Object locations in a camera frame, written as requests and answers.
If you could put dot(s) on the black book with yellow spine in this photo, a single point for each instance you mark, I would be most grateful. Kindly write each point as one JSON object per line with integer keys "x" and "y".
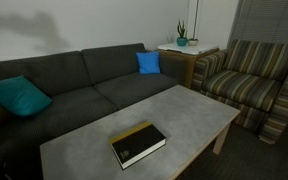
{"x": 137, "y": 145}

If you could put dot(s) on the blue throw pillow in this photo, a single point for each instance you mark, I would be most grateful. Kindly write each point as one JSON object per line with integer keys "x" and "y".
{"x": 148, "y": 62}

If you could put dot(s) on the wooden side table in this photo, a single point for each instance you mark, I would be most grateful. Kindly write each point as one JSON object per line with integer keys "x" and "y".
{"x": 190, "y": 66}

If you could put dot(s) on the grey top wooden coffee table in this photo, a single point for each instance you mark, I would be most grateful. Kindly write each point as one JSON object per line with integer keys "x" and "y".
{"x": 190, "y": 113}

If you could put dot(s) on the dark grey fabric sofa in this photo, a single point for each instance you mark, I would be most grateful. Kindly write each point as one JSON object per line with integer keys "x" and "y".
{"x": 84, "y": 100}

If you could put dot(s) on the white flat board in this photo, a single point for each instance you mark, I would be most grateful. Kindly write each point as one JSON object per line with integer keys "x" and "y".
{"x": 189, "y": 48}

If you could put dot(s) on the teal pot with green plant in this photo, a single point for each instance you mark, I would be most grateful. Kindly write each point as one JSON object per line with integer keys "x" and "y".
{"x": 181, "y": 41}

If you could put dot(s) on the small white pot with stem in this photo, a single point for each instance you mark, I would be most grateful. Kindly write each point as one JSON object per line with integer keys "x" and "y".
{"x": 193, "y": 42}

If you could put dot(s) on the striped armchair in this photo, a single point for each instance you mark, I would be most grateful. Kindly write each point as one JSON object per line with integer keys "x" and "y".
{"x": 247, "y": 86}

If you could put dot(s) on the teal throw pillow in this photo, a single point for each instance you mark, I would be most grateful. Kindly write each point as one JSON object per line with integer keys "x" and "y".
{"x": 17, "y": 96}

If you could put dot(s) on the grey window blinds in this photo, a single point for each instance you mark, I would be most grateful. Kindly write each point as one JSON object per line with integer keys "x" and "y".
{"x": 270, "y": 20}

